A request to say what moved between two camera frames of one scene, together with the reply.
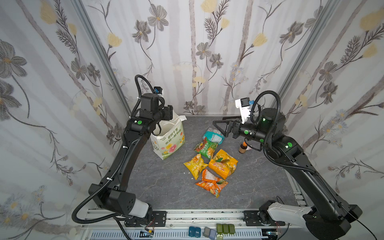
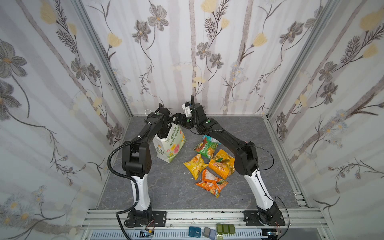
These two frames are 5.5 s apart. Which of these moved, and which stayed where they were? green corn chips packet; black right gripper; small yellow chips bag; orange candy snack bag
Moved: black right gripper
Stayed: orange candy snack bag; green corn chips packet; small yellow chips bag
